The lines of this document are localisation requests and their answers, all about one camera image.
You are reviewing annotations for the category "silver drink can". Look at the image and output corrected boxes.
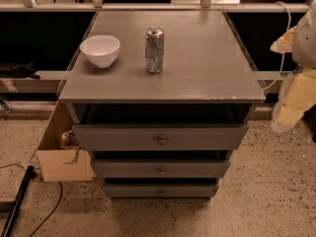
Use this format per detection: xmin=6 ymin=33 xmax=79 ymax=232
xmin=145 ymin=27 xmax=165 ymax=74

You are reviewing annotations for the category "grey bottom drawer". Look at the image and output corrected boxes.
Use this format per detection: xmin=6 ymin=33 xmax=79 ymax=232
xmin=104 ymin=184 xmax=218 ymax=198

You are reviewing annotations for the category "black object on ledge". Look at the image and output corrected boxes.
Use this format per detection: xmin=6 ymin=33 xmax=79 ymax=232
xmin=0 ymin=62 xmax=40 ymax=80

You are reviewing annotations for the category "grey drawer cabinet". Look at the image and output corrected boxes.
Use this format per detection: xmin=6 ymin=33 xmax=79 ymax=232
xmin=59 ymin=10 xmax=265 ymax=186

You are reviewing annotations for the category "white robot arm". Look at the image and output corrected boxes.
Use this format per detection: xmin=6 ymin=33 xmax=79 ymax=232
xmin=271 ymin=5 xmax=316 ymax=132

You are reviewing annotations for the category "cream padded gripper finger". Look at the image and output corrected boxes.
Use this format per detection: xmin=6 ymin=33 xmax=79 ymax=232
xmin=270 ymin=26 xmax=296 ymax=54
xmin=271 ymin=70 xmax=316 ymax=132

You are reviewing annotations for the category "black bar on floor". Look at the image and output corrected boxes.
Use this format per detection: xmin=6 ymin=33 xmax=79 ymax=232
xmin=0 ymin=166 xmax=36 ymax=237

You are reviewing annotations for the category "grey middle drawer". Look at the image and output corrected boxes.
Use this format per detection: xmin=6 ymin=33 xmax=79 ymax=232
xmin=93 ymin=159 xmax=230 ymax=178

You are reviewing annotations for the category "black floor cable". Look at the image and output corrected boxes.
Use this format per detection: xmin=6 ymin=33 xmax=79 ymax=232
xmin=0 ymin=163 xmax=64 ymax=237

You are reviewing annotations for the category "white cable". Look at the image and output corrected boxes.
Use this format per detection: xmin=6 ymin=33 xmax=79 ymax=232
xmin=262 ymin=1 xmax=293 ymax=92

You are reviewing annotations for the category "white ceramic bowl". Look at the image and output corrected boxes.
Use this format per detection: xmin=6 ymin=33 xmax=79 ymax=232
xmin=80 ymin=35 xmax=120 ymax=68

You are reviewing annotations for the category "grey drawer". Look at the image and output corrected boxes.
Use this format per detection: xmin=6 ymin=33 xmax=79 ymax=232
xmin=73 ymin=124 xmax=248 ymax=151
xmin=93 ymin=159 xmax=230 ymax=178
xmin=104 ymin=184 xmax=218 ymax=198

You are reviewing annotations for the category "grey top drawer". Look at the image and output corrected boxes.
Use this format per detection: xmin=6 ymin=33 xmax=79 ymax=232
xmin=73 ymin=124 xmax=248 ymax=151

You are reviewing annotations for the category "clear acrylic guard panel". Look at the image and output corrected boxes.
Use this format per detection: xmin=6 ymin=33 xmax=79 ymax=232
xmin=223 ymin=12 xmax=268 ymax=94

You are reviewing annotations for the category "crumpled item in box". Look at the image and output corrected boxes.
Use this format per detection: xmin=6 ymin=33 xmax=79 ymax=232
xmin=59 ymin=130 xmax=80 ymax=149

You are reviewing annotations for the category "open cardboard box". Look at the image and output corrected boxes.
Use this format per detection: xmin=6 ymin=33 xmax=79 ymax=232
xmin=37 ymin=103 xmax=95 ymax=182

